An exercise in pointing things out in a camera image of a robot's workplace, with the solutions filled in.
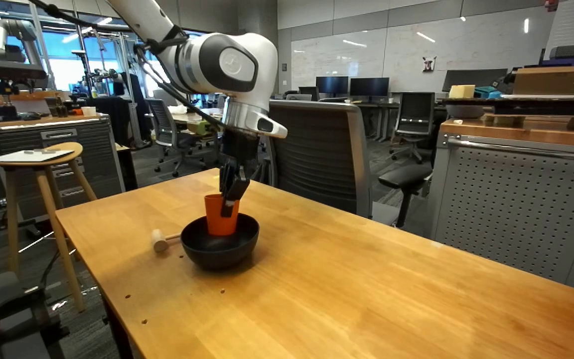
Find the long wooden desk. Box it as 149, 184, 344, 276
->
167, 109, 225, 136

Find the black computer monitor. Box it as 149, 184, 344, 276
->
348, 77, 390, 103
314, 75, 350, 101

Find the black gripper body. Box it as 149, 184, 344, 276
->
217, 129, 263, 196

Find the wooden round stool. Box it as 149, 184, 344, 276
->
0, 140, 99, 314

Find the black bowl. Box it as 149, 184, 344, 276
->
179, 212, 261, 274

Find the grey mesh office chair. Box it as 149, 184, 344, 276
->
257, 99, 374, 220

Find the white paper sheet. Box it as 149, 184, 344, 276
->
0, 146, 75, 168

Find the grey drawer cabinet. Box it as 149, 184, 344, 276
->
0, 115, 127, 220

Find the small wooden mallet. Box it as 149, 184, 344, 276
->
149, 228, 183, 258

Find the wall whiteboard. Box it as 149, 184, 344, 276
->
289, 7, 558, 97

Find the grey swivel chair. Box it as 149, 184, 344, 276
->
143, 99, 199, 176

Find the orange plastic cup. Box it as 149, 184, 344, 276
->
203, 192, 241, 240

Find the black office chair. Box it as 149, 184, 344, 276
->
376, 91, 436, 230

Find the grey perforated metal cabinet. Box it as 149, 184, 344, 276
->
430, 121, 574, 292

